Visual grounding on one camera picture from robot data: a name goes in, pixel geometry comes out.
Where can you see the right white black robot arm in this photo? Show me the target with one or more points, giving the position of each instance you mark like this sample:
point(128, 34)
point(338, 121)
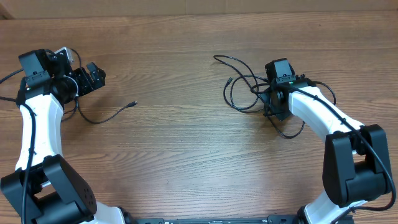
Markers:
point(356, 164)

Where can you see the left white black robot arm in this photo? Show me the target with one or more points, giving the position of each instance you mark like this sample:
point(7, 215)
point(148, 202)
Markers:
point(45, 188)

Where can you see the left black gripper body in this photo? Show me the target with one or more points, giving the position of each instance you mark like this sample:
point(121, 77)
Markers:
point(76, 84)

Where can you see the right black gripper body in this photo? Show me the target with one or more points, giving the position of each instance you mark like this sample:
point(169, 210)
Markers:
point(277, 109)

